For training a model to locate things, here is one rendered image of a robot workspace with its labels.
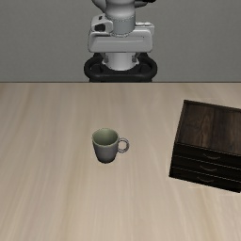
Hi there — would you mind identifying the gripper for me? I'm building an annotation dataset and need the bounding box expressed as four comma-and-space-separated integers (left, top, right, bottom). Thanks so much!
87, 14, 155, 64

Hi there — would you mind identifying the green mug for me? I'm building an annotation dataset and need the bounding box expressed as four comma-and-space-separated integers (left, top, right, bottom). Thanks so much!
91, 127, 130, 165

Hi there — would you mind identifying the dark wooden cabinet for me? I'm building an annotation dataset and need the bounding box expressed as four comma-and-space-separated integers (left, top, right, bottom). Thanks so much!
169, 99, 241, 194

